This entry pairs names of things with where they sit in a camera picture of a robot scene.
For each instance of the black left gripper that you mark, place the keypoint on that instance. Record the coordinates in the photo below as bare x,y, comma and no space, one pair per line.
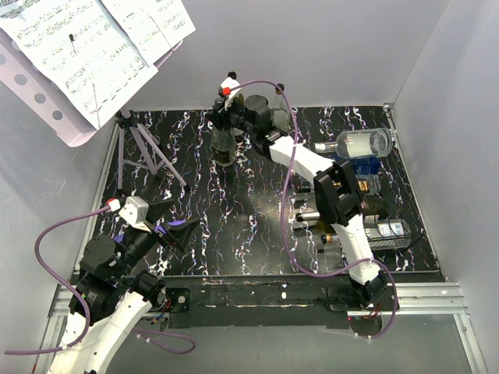
179,236

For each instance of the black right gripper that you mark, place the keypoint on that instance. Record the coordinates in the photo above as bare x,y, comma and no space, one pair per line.
219,116

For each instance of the purple marker pen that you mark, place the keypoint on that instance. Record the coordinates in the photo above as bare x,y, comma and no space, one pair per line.
171,227

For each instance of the clear green-tinted bottle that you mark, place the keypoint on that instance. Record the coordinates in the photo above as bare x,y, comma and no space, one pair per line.
223,146

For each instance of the clear bottle black cork cap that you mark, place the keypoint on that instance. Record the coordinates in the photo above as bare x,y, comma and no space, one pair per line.
280,113

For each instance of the clear square bottle white label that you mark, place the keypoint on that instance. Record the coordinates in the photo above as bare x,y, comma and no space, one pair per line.
358,144

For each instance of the dark brown wine bottle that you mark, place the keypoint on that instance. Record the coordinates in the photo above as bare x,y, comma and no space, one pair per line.
232,74

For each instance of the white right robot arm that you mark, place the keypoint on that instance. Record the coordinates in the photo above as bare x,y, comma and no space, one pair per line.
337,193

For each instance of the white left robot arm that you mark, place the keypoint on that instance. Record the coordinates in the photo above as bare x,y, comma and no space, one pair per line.
110,300

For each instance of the blue clear tall bottle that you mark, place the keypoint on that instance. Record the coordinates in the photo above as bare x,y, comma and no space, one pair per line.
366,166

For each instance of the green wine bottle silver neck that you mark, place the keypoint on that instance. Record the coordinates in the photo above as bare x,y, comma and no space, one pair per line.
373,210

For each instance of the small sheet music page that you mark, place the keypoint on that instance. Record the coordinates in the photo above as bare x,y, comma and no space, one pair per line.
154,26

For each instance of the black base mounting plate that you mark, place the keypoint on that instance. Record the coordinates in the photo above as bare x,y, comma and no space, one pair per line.
267,301

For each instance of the clear flask black gold label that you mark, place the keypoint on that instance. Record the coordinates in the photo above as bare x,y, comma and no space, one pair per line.
367,186

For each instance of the lilac music stand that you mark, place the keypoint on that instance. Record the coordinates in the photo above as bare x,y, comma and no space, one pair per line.
54,108

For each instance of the large sheet music page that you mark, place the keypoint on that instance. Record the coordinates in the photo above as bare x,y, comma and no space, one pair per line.
80,48

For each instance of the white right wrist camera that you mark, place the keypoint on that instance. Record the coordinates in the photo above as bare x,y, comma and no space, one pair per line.
229,90

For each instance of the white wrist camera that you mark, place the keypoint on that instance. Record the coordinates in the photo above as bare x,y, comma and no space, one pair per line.
229,90
134,212

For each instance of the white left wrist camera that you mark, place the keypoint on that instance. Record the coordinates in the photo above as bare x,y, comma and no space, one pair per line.
134,212

